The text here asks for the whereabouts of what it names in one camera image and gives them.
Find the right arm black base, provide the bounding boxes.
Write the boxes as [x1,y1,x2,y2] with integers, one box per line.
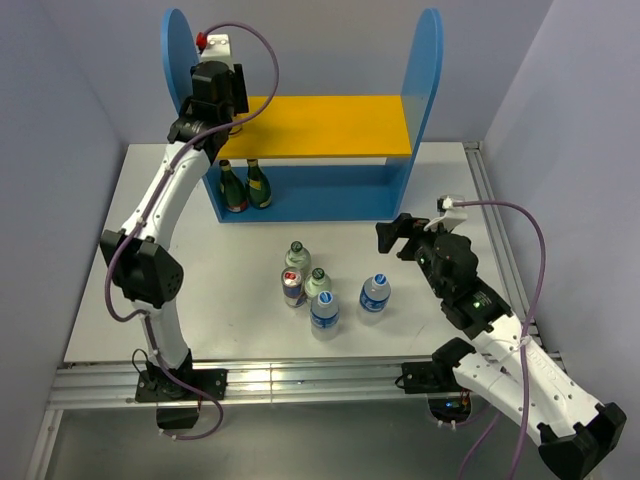
[394,361,472,422]

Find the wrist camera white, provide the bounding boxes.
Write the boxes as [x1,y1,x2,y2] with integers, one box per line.
[195,33,233,68]
[424,195,468,233]

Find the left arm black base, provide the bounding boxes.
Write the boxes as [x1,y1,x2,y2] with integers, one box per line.
[134,364,228,431]

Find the red bull can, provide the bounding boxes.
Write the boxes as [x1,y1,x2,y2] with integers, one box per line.
[280,267,306,308]

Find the aluminium rail frame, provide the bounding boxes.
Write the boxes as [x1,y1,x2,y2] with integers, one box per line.
[24,141,576,480]

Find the clear glass bottle green cap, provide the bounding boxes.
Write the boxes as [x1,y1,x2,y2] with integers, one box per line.
[284,241,312,279]

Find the blue and yellow shelf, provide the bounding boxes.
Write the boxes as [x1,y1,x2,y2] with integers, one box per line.
[161,9,444,223]

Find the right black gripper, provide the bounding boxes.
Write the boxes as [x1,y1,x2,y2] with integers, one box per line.
[376,212,455,298]

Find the green bottle yellow label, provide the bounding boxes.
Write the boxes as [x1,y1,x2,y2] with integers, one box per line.
[245,159,272,209]

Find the green bottle red label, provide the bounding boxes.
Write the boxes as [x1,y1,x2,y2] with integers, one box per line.
[219,160,248,213]

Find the plastic water bottle blue cap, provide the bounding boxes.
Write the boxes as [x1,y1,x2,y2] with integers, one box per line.
[310,290,340,341]

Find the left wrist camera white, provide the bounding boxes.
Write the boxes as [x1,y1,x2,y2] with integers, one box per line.
[195,33,233,68]

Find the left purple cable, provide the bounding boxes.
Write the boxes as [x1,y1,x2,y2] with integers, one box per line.
[106,20,281,441]

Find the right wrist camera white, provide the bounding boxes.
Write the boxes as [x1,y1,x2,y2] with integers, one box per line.
[424,195,468,233]

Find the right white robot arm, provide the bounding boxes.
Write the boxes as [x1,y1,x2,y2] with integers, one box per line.
[376,213,627,479]

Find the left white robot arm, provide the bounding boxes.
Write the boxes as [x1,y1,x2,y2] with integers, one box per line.
[99,61,249,399]

